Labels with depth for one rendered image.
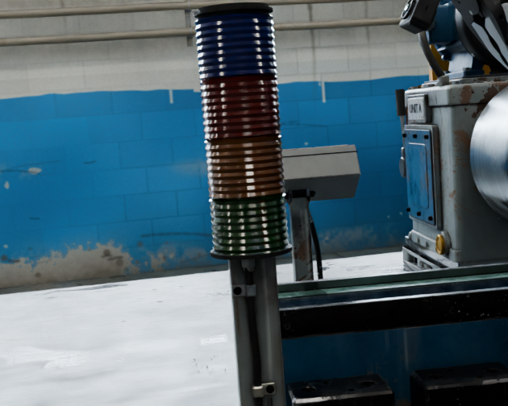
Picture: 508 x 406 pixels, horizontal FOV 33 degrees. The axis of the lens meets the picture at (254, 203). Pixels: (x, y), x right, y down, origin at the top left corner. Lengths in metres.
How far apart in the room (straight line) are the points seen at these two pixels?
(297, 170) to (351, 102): 5.55
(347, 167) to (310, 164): 0.05
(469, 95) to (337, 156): 0.35
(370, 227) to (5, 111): 2.91
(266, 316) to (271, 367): 0.04
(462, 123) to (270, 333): 0.86
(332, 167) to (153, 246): 5.34
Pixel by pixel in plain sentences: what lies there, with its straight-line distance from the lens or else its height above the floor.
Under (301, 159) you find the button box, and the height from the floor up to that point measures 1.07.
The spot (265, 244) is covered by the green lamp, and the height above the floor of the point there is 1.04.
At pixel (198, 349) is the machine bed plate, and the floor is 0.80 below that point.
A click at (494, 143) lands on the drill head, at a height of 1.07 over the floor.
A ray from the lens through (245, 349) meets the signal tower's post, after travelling 0.67.
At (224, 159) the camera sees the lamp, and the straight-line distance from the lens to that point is 0.63.
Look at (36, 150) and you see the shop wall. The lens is 6.41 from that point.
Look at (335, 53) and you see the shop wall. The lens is 6.70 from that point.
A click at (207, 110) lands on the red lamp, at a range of 0.64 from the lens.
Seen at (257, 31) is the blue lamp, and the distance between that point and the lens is 0.64.
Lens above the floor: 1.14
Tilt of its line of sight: 6 degrees down
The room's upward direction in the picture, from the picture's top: 4 degrees counter-clockwise
